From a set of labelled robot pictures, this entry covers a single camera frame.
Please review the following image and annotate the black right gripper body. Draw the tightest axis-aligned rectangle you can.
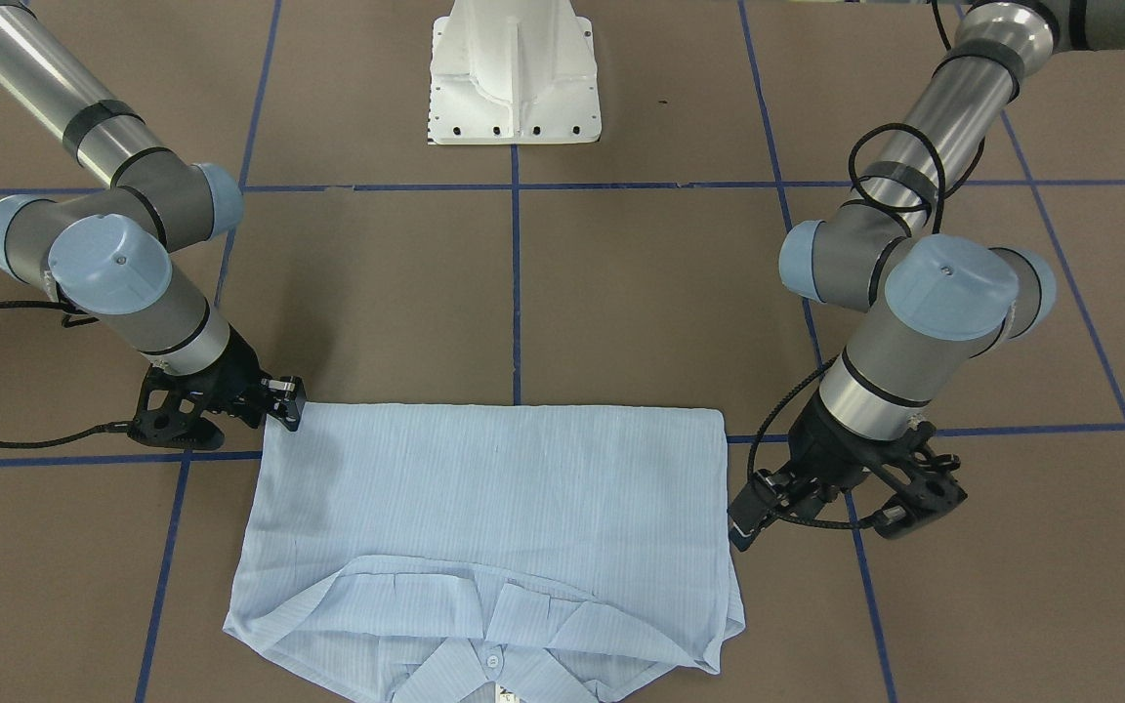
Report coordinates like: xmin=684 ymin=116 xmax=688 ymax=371
xmin=147 ymin=327 xmax=275 ymax=431

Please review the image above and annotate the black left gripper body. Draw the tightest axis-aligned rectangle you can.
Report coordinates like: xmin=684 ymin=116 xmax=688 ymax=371
xmin=784 ymin=391 xmax=915 ymax=515

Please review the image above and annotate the light blue button shirt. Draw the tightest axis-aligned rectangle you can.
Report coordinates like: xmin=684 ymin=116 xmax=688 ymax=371
xmin=224 ymin=403 xmax=745 ymax=702

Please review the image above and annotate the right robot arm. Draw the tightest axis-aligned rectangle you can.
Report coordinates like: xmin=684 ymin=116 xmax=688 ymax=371
xmin=0 ymin=1 xmax=307 ymax=450

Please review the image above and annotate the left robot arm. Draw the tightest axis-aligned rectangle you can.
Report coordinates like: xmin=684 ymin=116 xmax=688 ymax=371
xmin=729 ymin=1 xmax=1125 ymax=552

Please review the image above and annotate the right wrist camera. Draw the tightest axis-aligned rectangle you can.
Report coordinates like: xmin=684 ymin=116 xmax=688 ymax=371
xmin=128 ymin=366 xmax=225 ymax=451

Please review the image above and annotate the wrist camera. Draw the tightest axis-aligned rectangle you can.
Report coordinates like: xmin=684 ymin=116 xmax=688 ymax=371
xmin=869 ymin=422 xmax=968 ymax=540
xmin=128 ymin=366 xmax=225 ymax=451

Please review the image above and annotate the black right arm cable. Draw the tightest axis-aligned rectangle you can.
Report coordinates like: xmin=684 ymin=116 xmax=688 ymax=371
xmin=0 ymin=298 xmax=140 ymax=450

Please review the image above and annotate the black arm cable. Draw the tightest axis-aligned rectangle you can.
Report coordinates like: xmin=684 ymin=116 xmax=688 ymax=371
xmin=746 ymin=0 xmax=988 ymax=533
xmin=0 ymin=298 xmax=140 ymax=450

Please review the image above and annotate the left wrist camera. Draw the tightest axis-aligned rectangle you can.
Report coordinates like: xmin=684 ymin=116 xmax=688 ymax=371
xmin=869 ymin=422 xmax=968 ymax=540

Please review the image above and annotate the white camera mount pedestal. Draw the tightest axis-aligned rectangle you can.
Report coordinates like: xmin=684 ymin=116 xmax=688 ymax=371
xmin=426 ymin=1 xmax=603 ymax=145

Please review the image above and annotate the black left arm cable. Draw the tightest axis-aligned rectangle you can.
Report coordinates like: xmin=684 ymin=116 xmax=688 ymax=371
xmin=746 ymin=0 xmax=988 ymax=533

